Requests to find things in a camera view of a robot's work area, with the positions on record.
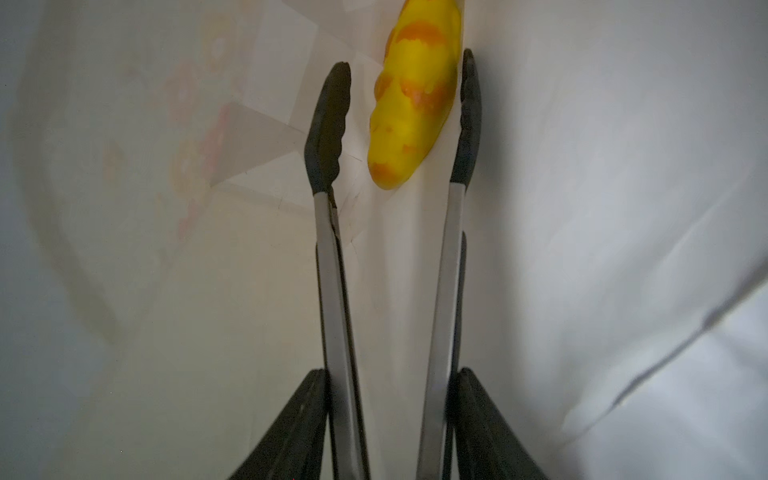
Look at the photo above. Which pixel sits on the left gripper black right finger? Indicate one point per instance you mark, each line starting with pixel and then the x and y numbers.
pixel 486 447

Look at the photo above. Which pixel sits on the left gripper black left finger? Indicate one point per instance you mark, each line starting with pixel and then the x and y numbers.
pixel 292 448

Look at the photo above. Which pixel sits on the white paper bag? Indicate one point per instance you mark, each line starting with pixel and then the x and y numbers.
pixel 158 291

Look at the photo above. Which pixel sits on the steel tongs with black tips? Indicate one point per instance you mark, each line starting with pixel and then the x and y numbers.
pixel 409 272

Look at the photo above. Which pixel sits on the oval fake bread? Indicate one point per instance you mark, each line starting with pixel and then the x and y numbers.
pixel 415 91

